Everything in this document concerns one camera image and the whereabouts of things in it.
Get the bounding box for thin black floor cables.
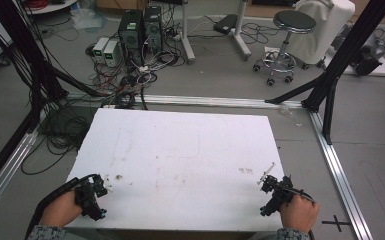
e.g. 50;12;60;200
238;20;283;47

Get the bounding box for white power supply unit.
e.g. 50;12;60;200
102;40;120;68
92;36;110;64

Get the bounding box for person's left hand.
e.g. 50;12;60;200
39;190;84;228

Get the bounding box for long aluminium floor rail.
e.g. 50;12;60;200
64;92;305;110

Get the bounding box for white cloth cover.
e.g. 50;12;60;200
285;0;356;66

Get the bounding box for white desk leg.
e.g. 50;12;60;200
179;0;196;65
230;0;253;61

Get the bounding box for black frame post with cables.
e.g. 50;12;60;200
0;0;114;101

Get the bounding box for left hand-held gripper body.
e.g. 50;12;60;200
74;182;108;222

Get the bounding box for flat black box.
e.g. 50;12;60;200
212;13;239;36

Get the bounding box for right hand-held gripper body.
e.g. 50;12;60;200
259;185;296;217

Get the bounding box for person's right hand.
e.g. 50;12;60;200
279;194;321;234

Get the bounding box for round white table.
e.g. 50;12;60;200
22;0;80;16

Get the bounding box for loose black cable coil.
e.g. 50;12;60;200
20;101;99;176

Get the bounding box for clear plastic bag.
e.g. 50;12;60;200
69;7;108;32

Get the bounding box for large black computer tower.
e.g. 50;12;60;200
117;9;145;67

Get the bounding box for tangle of floor cables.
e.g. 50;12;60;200
84;19;184;111

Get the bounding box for black device on white board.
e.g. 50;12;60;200
324;32;385;78

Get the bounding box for slim black computer tower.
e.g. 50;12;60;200
142;5;164;55

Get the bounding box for black round stool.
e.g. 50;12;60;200
252;9;318;87

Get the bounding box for black frame post with braces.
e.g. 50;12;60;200
264;0;385;145

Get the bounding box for white thin stick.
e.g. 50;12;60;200
257;162;277;185

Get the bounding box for black diagonal frame beam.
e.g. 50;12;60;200
0;111;38;199

